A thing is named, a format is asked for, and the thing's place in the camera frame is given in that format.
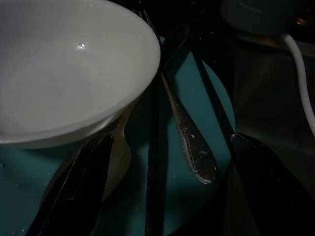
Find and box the teal round plate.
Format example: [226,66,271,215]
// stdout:
[0,36,236,236]

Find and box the silver spoon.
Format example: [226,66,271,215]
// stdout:
[161,22,218,185]

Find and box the white ceramic bowl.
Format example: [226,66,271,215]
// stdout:
[0,0,162,149]

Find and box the grey water filter canister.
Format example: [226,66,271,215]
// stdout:
[220,0,297,38]

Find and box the white flexible hose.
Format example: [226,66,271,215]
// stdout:
[280,33,315,138]

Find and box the black chopstick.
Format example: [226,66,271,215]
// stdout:
[193,46,236,140]

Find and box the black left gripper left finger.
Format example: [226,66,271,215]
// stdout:
[27,134,115,236]

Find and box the stainless steel sink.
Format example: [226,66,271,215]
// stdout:
[232,35,315,153]

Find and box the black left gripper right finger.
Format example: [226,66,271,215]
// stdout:
[222,133,315,236]

